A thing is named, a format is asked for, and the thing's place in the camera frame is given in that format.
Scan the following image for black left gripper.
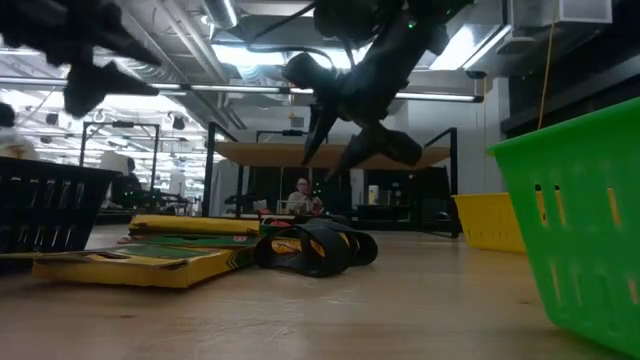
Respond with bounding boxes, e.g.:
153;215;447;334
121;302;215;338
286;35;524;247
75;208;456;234
29;0;162;119

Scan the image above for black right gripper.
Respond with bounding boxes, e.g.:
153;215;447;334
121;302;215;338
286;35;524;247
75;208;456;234
301;29;441;180

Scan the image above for red coil key ring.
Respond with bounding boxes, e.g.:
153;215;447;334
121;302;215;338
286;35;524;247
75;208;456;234
259;216;294;230

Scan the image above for black strap bundle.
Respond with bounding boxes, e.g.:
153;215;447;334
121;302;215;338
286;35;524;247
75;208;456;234
253;224;354;279

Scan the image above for black plastic basket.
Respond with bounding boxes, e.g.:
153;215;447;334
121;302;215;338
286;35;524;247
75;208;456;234
0;156;122;275

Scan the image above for yellow green crayon box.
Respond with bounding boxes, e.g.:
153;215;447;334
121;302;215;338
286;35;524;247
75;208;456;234
0;243;257;290
117;233;262;250
128;214;262;237

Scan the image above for wooden shelf riser black legs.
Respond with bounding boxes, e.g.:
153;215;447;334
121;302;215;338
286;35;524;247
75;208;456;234
202;121;461;240

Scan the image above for person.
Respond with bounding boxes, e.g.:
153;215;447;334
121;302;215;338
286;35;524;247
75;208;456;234
110;157;146;210
0;102;39;161
285;177;325;216

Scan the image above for hanging linear light bar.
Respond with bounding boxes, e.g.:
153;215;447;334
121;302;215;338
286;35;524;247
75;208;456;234
0;74;486;104

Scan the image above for ceiling light panel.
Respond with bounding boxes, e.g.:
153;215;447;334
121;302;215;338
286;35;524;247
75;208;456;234
429;23;512;71

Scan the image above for yellow plastic basket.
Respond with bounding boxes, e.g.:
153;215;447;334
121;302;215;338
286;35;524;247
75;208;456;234
452;187;623;255

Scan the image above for green plastic basket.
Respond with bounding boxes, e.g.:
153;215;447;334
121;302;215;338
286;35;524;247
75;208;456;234
487;97;640;359

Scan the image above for white ceiling air unit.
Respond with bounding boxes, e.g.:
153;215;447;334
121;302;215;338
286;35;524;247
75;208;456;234
509;0;614;26

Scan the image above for black metal gantry frame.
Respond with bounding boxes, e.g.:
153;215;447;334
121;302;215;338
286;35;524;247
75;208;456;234
256;129;330;144
78;120;161;184

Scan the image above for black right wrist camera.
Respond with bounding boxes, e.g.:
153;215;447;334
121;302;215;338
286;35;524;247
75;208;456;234
283;52;337;92

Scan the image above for silver ventilation duct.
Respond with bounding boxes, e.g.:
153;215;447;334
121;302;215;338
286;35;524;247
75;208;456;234
201;0;240;30

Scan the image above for yellow power cable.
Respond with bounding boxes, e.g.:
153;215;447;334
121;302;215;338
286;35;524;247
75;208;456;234
536;0;560;131

